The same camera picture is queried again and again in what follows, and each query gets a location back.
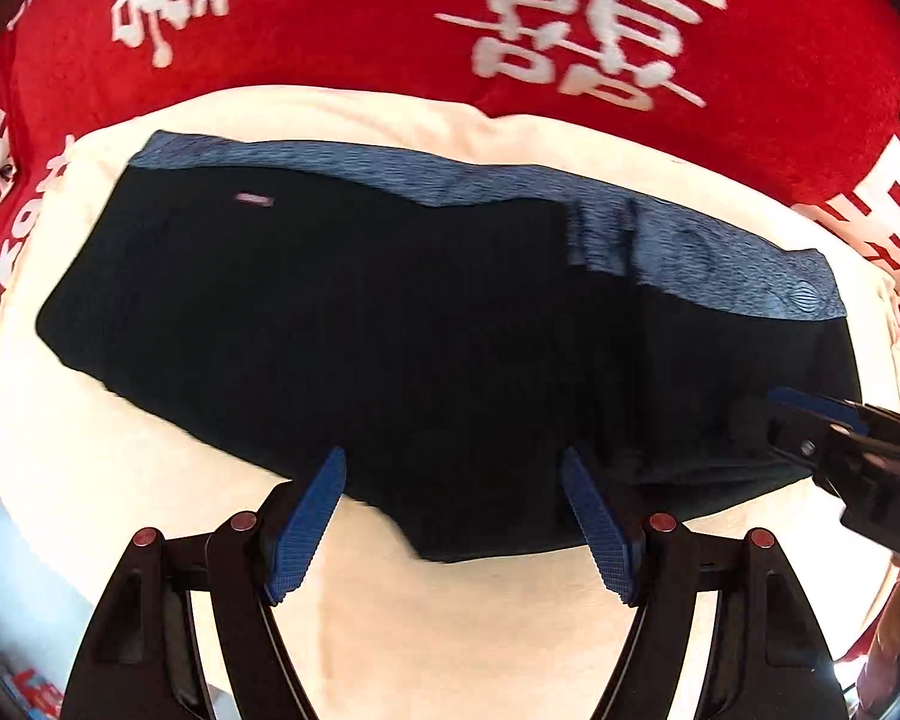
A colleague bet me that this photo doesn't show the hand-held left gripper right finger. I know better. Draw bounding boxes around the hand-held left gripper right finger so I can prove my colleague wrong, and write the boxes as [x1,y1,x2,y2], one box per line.
[560,446,848,720]

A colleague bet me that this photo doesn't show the cream white cloth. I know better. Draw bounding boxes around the cream white cloth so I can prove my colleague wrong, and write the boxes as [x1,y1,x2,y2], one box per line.
[0,82,900,720]

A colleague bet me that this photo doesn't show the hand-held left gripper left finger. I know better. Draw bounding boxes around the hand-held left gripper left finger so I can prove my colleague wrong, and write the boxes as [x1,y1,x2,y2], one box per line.
[60,446,348,720]

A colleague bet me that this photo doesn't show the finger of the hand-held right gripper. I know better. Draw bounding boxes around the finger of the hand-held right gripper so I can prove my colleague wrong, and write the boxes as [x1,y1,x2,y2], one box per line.
[727,396,867,481]
[766,387,900,437]

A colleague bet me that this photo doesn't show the black pants with blue stripes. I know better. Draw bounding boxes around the black pants with blue stripes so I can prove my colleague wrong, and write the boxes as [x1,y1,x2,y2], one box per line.
[34,129,865,563]

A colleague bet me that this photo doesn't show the red blanket with white characters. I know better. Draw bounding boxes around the red blanket with white characters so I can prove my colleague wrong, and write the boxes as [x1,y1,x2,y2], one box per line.
[0,0,900,470]

